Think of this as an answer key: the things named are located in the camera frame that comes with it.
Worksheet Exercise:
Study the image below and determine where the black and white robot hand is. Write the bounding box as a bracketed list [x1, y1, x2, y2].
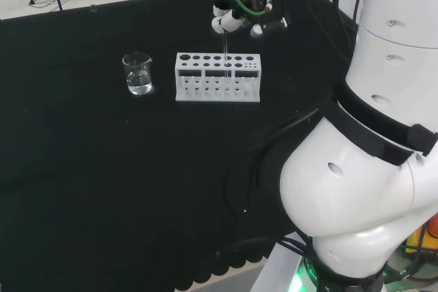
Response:
[211, 0, 290, 39]

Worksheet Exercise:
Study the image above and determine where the clear glass rod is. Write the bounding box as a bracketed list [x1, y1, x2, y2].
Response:
[222, 29, 231, 92]

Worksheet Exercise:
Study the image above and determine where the white test tube rack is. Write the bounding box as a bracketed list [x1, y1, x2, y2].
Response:
[175, 52, 261, 104]

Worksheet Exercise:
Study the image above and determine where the clear glass beaker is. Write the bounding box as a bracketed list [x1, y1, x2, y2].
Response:
[122, 51, 153, 96]

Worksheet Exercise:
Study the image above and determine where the black bench cloth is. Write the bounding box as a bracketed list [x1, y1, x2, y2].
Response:
[0, 0, 359, 292]

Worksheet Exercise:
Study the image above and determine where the yellow stop button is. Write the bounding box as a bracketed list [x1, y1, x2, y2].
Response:
[404, 212, 438, 256]

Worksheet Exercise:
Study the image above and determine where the pale grey base plate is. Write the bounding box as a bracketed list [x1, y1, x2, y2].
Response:
[252, 232, 320, 292]

